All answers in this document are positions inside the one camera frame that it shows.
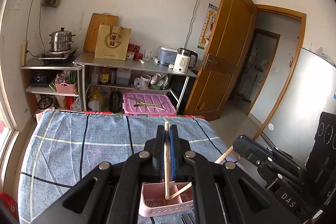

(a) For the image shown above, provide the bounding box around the wooden chopstick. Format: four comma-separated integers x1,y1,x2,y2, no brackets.
163,121,170,200
169,145,234,200

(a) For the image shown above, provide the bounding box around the steel kitchen shelf table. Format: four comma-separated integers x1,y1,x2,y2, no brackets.
73,52,197,111

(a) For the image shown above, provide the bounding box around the pink utensil basket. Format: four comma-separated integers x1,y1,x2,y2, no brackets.
138,181,194,217

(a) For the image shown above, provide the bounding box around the white refrigerator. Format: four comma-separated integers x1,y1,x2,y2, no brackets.
262,48,335,161

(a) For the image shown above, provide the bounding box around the pink storage box lid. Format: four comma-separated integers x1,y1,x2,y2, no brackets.
122,93,177,116

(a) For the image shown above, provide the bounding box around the dark soy sauce bottle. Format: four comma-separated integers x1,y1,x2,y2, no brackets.
109,88,122,113

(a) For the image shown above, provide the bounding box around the pink woven basket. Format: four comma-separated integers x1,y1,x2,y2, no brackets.
54,74,78,95

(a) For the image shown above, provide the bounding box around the white plastic jug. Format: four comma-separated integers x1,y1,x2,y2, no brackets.
116,68,131,86

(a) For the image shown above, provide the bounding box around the small steel side shelf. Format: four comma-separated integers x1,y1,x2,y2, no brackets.
20,57,84,115

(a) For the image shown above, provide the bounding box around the white electric kettle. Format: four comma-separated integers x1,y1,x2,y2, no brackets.
173,48,198,73

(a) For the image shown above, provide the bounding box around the red jar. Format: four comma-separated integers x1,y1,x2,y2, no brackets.
126,43,135,60

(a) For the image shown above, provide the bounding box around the clear drinking glass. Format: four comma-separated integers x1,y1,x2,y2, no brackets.
143,50,152,61

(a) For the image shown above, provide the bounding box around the black induction cooker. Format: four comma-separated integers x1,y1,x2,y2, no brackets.
39,47,77,64

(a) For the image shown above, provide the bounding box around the wooden door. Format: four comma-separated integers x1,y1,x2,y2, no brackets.
183,0,257,121

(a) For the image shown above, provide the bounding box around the blue plastic container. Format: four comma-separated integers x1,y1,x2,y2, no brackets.
158,46,178,66

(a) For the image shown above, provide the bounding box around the tan paper gift bag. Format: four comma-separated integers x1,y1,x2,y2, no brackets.
94,25,131,60

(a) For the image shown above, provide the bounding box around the giraffe height chart poster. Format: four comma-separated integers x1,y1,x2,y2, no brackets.
197,3,218,50

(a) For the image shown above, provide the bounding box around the stainless steel steamer pot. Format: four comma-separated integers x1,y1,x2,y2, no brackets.
49,27,76,52

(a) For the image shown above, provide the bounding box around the wooden cutting board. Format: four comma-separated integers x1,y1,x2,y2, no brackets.
83,13,120,54

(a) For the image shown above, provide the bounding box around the power strip on wall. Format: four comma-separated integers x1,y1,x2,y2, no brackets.
21,40,28,66

